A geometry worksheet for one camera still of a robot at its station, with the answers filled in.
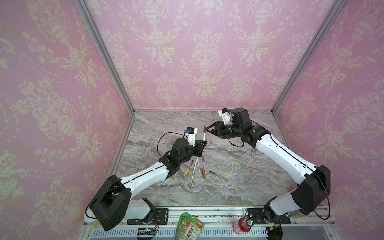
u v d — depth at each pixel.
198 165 0.92
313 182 0.40
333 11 0.70
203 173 0.88
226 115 0.71
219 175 0.87
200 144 0.71
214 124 0.70
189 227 0.69
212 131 0.74
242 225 0.62
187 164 0.92
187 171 0.89
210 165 0.92
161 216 0.74
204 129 0.77
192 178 0.87
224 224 0.74
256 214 0.74
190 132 0.70
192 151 0.71
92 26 0.76
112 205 0.41
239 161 0.94
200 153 0.70
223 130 0.67
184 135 0.70
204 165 0.92
